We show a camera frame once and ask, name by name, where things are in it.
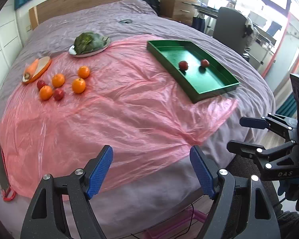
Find small red apple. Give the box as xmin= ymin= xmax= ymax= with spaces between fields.
xmin=53 ymin=88 xmax=65 ymax=101
xmin=36 ymin=80 xmax=46 ymax=91

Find orange fruit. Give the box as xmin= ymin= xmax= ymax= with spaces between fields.
xmin=52 ymin=73 xmax=65 ymax=88
xmin=39 ymin=85 xmax=53 ymax=101
xmin=72 ymin=78 xmax=86 ymax=94
xmin=78 ymin=66 xmax=90 ymax=79

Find desk with items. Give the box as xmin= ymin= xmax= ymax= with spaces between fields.
xmin=192 ymin=0 xmax=277 ymax=55

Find black smartphone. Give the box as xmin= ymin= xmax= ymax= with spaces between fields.
xmin=0 ymin=147 xmax=10 ymax=194

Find purple bed cover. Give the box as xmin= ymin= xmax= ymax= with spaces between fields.
xmin=0 ymin=0 xmax=275 ymax=238

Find green rectangular tray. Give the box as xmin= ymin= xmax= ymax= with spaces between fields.
xmin=147 ymin=39 xmax=240 ymax=103

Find red apple in tray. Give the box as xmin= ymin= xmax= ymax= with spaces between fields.
xmin=179 ymin=61 xmax=188 ymax=71
xmin=200 ymin=59 xmax=210 ymax=68

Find pink plastic sheet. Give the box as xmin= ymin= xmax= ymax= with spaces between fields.
xmin=0 ymin=35 xmax=238 ymax=197

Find grey office chair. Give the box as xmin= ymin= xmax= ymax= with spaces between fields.
xmin=213 ymin=7 xmax=247 ymax=56

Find dark blue bag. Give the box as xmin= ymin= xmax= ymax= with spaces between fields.
xmin=191 ymin=17 xmax=205 ymax=33

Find orange carrot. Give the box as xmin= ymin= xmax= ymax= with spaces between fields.
xmin=23 ymin=59 xmax=39 ymax=81

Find wooden drawer cabinet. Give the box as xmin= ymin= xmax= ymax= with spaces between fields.
xmin=160 ymin=0 xmax=198 ymax=26

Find orange oval plate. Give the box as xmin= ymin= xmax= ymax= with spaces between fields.
xmin=22 ymin=56 xmax=52 ymax=84

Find silver metal plate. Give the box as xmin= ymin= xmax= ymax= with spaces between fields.
xmin=68 ymin=36 xmax=111 ymax=58

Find dark small object on bed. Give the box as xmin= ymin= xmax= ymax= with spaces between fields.
xmin=119 ymin=19 xmax=133 ymax=24

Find black backpack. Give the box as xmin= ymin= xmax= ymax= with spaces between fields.
xmin=142 ymin=0 xmax=160 ymax=16

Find green leafy vegetable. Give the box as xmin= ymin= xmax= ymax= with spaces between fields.
xmin=74 ymin=31 xmax=104 ymax=55

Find white wardrobe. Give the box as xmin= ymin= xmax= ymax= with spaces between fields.
xmin=0 ymin=0 xmax=23 ymax=89

